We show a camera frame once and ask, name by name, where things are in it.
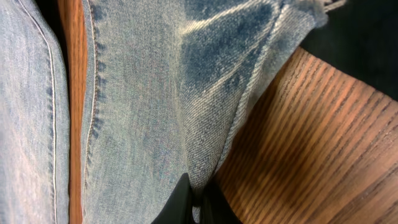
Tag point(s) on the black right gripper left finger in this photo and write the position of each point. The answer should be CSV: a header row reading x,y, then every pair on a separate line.
x,y
178,208

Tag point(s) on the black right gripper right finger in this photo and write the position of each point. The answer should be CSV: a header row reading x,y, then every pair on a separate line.
x,y
214,208

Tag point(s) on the medium blue denim jeans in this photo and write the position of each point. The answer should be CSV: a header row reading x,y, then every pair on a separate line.
x,y
168,86

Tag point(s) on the dark navy garment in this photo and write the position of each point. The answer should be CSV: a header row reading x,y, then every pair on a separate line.
x,y
360,39

